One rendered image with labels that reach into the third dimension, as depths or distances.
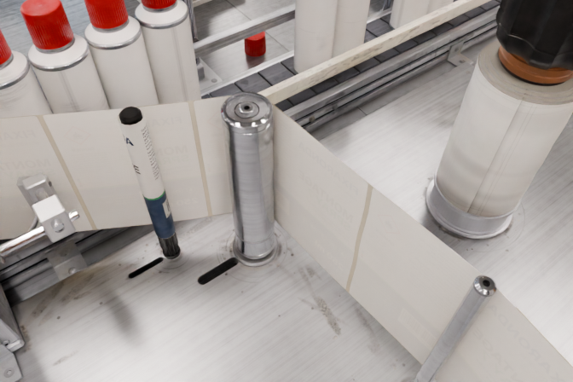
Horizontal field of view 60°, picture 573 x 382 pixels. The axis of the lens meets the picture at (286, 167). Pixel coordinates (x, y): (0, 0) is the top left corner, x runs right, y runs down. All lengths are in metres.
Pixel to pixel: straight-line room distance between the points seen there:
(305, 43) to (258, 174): 0.30
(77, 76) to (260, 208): 0.20
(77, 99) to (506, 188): 0.40
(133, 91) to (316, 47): 0.25
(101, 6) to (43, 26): 0.05
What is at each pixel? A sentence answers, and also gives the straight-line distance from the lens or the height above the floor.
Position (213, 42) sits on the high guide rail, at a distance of 0.61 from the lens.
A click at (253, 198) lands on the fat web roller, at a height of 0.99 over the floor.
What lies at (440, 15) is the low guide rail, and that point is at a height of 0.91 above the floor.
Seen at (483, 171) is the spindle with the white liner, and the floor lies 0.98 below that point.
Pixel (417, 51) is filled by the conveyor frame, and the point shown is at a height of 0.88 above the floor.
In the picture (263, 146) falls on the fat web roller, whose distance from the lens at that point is 0.37.
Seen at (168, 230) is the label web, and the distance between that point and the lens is 0.47.
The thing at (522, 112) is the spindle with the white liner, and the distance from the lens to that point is 0.43.
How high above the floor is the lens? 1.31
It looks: 49 degrees down
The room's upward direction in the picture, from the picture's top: 1 degrees clockwise
